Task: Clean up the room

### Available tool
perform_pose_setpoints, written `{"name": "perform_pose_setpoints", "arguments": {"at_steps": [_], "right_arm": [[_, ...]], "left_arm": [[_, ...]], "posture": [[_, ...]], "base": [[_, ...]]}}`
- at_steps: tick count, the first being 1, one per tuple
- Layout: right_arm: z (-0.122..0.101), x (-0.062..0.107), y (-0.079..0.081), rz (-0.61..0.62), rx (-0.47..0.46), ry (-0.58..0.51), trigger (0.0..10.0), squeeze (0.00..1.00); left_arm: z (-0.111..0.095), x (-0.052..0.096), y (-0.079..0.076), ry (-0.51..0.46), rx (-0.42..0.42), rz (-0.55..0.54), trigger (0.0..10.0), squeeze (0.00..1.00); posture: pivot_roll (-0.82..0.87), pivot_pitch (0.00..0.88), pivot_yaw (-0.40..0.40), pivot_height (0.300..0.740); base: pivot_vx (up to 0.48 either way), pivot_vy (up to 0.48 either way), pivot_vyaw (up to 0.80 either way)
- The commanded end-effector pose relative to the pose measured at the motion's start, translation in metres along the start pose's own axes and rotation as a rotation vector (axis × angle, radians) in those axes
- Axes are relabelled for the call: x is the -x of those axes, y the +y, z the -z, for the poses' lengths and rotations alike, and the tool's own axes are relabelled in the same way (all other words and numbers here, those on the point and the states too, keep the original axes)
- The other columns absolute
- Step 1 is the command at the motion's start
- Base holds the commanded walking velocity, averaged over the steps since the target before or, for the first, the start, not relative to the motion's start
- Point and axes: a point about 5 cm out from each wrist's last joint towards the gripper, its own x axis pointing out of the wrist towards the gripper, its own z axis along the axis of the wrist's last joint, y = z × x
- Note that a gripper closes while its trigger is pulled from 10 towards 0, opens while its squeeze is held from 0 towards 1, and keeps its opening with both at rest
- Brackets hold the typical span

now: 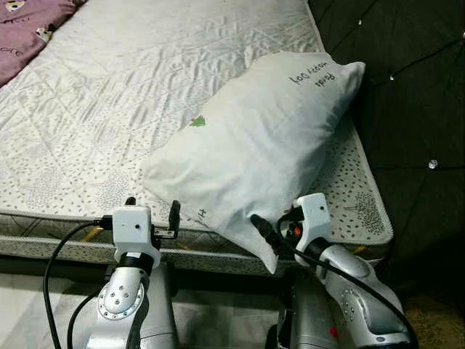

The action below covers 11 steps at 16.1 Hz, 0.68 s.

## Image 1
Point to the white pillow with green print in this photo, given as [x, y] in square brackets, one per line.
[254, 138]

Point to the silver right robot leg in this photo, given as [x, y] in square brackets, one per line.
[305, 320]

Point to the dark bed frame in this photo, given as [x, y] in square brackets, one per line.
[218, 282]

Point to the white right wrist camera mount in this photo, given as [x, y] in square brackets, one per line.
[314, 218]

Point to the silver left robot leg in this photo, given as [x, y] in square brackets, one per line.
[161, 313]

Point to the dark tufted headboard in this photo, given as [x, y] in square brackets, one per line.
[407, 87]

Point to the quilted beige mattress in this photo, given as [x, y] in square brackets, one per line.
[109, 87]

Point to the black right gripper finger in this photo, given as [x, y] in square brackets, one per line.
[264, 230]

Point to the purple cartoon print blanket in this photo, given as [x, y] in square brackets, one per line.
[25, 33]

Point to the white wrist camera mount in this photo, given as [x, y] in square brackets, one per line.
[314, 218]
[132, 227]

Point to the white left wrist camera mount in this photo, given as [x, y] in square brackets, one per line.
[132, 227]

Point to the silver robot leg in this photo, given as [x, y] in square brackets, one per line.
[161, 313]
[305, 320]

